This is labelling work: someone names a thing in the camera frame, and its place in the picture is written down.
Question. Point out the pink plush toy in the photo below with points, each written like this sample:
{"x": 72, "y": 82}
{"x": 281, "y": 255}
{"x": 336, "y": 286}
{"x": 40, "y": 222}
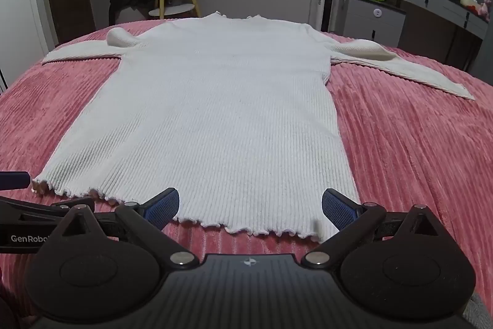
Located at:
{"x": 483, "y": 8}

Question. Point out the grey dressing table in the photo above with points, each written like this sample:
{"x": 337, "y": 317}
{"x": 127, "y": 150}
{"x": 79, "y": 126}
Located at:
{"x": 435, "y": 1}

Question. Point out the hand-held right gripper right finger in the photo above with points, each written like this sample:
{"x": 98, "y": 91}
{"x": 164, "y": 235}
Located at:
{"x": 339, "y": 209}

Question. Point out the white ribbed knit sweater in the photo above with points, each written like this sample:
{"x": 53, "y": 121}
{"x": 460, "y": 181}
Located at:
{"x": 215, "y": 113}

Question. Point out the pink ribbed blanket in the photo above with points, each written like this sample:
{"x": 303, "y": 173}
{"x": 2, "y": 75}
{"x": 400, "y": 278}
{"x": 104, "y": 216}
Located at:
{"x": 404, "y": 144}

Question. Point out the grey drawer cabinet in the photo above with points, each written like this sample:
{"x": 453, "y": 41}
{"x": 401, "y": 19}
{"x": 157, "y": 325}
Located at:
{"x": 371, "y": 20}

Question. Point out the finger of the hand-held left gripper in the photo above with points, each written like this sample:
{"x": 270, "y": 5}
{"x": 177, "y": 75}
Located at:
{"x": 38, "y": 211}
{"x": 13, "y": 180}

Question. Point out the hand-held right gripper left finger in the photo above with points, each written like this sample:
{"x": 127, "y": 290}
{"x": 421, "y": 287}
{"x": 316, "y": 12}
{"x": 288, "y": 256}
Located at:
{"x": 163, "y": 206}

